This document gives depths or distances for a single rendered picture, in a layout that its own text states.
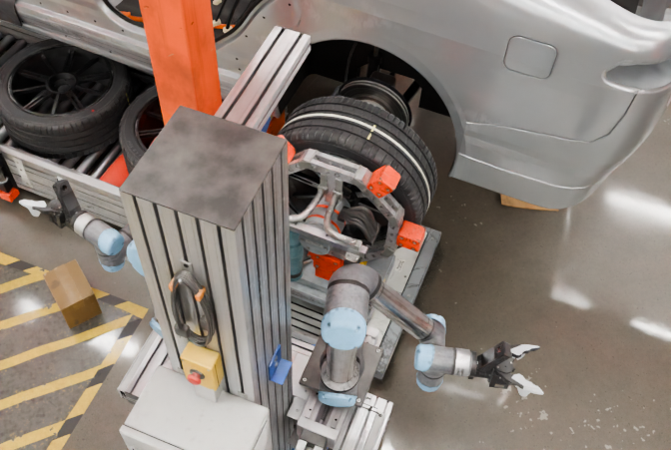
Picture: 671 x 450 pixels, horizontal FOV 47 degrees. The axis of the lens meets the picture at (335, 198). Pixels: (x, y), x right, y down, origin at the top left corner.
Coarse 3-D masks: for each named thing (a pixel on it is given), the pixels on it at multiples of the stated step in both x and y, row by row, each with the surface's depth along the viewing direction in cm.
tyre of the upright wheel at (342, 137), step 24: (288, 120) 297; (312, 120) 281; (336, 120) 278; (360, 120) 277; (384, 120) 280; (312, 144) 278; (336, 144) 272; (360, 144) 271; (384, 144) 274; (408, 144) 280; (408, 168) 277; (432, 168) 291; (408, 192) 277; (432, 192) 296; (408, 216) 286
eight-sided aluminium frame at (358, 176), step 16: (304, 160) 273; (320, 160) 276; (336, 160) 273; (336, 176) 272; (352, 176) 269; (368, 176) 271; (368, 192) 271; (384, 208) 274; (400, 208) 279; (400, 224) 285; (384, 240) 299; (336, 256) 312; (368, 256) 302; (384, 256) 298
